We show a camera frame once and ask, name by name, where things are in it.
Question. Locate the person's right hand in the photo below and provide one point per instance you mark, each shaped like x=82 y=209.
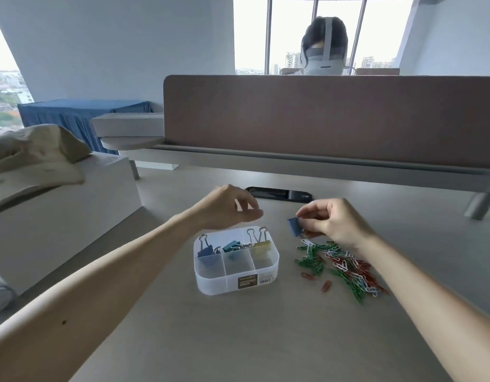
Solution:
x=340 y=222

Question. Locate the person's left hand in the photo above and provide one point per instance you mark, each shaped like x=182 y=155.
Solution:
x=225 y=206

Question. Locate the pile of colourful binder clips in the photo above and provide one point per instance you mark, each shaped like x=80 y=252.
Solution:
x=231 y=246

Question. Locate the blue binder clip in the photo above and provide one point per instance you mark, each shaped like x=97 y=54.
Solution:
x=294 y=227

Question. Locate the pile of coloured paper clips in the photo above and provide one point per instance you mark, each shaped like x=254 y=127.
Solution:
x=348 y=274

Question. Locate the clear plastic organizer tray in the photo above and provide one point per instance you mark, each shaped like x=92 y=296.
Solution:
x=217 y=280

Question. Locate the person's right forearm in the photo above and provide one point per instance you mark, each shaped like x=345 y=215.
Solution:
x=427 y=306

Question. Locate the person's left forearm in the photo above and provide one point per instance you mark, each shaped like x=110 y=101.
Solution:
x=90 y=306

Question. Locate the brown desk divider panel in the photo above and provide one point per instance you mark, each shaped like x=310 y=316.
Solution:
x=328 y=119

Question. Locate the white head-mounted headset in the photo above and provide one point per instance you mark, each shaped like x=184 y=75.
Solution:
x=326 y=67

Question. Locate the large glass window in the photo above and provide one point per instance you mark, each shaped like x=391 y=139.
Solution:
x=249 y=31
x=4 y=87

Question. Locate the blue pleated table cloth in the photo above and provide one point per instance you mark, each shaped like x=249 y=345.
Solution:
x=70 y=115

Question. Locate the grey divider base rail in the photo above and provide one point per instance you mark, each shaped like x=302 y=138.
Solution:
x=308 y=165

